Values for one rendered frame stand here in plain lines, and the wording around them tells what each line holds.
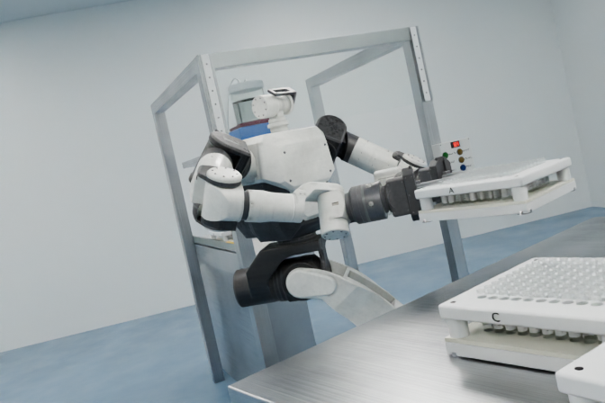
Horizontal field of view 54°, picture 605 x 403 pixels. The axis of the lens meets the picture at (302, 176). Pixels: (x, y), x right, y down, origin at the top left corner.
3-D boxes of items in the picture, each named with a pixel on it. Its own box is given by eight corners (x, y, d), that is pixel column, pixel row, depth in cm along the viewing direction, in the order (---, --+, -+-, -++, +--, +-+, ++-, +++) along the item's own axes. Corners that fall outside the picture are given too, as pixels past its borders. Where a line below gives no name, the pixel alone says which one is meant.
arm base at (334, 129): (322, 181, 190) (294, 161, 193) (344, 161, 198) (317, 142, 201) (335, 147, 179) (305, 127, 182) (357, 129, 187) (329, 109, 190)
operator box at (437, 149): (481, 192, 272) (469, 137, 271) (451, 201, 265) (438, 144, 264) (472, 193, 277) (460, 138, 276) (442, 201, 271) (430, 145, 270)
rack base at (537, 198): (576, 188, 130) (574, 177, 129) (528, 212, 112) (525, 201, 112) (475, 199, 147) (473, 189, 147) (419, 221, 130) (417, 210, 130)
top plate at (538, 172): (572, 165, 129) (570, 156, 129) (522, 187, 112) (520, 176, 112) (471, 179, 147) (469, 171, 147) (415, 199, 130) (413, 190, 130)
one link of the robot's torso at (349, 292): (419, 386, 164) (274, 298, 169) (419, 362, 181) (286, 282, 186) (448, 340, 161) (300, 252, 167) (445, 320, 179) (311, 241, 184)
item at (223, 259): (316, 262, 256) (311, 238, 256) (254, 280, 245) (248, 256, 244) (231, 246, 376) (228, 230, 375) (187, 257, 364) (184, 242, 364)
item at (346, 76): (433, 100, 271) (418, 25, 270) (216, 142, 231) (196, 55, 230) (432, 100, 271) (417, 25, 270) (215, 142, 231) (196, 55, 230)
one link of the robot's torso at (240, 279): (237, 314, 174) (224, 255, 173) (248, 301, 186) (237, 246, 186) (330, 298, 169) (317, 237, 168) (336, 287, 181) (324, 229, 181)
